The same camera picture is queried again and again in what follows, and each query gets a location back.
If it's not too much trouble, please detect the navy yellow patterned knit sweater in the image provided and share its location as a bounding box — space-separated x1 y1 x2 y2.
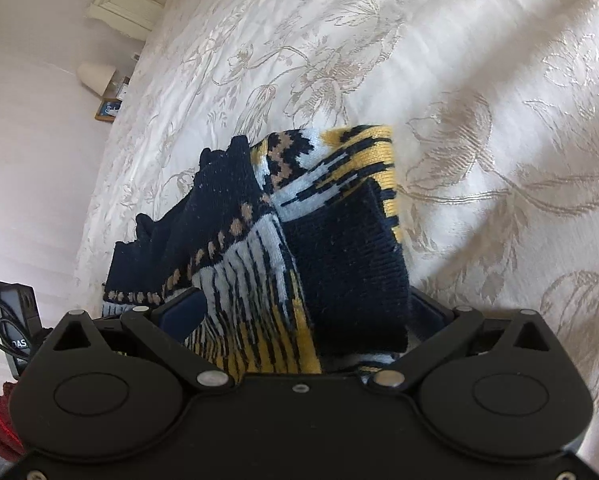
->
102 125 414 377

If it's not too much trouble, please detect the cream bedside lamp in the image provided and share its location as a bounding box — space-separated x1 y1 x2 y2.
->
77 63 116 96

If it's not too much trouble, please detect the white floral embroidered bedspread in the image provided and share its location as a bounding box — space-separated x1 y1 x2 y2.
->
72 0 599 470

